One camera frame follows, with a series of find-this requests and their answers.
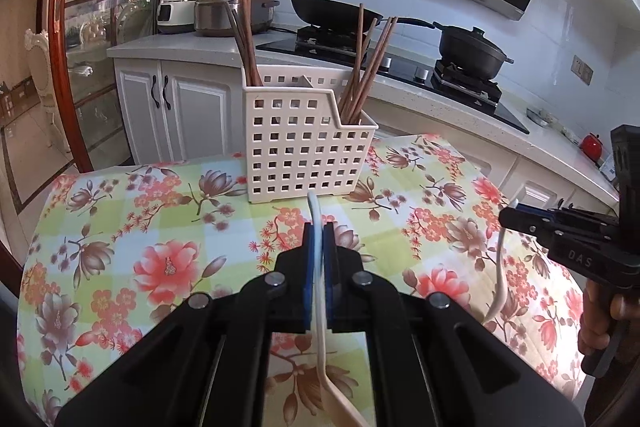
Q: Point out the black wok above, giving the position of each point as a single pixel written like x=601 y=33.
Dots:
x=330 y=12

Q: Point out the white ornate chair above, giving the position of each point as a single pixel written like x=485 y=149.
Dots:
x=45 y=77

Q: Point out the white ceramic spoon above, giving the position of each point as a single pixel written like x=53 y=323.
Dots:
x=497 y=277
x=320 y=357

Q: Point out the cardboard boxes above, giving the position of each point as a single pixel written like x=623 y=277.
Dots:
x=15 y=97

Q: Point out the wall switch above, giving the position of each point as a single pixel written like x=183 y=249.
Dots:
x=582 y=69

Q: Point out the small metal dish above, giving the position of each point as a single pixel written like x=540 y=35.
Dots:
x=537 y=117

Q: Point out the person's right hand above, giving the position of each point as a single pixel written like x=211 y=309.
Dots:
x=595 y=322

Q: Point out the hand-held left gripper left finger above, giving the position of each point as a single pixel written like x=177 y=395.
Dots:
x=307 y=277

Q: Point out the red wooden door frame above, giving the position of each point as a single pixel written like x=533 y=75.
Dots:
x=65 y=57

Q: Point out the white perforated plastic basket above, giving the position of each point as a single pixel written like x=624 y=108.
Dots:
x=305 y=147

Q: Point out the white pressure cooker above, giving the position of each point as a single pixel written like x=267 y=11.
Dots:
x=175 y=9

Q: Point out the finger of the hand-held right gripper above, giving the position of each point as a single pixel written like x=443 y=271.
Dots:
x=525 y=223
x=535 y=211

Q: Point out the glass sliding door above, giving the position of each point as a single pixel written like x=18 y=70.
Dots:
x=110 y=17

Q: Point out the silver rice cooker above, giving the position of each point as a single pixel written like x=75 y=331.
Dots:
x=215 y=14

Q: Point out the grey kitchen countertop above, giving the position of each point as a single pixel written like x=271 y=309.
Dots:
x=165 y=47

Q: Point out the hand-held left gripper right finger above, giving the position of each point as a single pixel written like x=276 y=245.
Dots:
x=329 y=277

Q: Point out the black lidded pot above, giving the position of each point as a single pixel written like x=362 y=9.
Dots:
x=470 y=52

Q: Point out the small red kettle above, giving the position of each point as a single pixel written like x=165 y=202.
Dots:
x=591 y=148

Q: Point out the floral tablecloth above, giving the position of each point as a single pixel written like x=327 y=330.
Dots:
x=150 y=217

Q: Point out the black gas stove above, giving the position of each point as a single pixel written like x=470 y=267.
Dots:
x=425 y=82

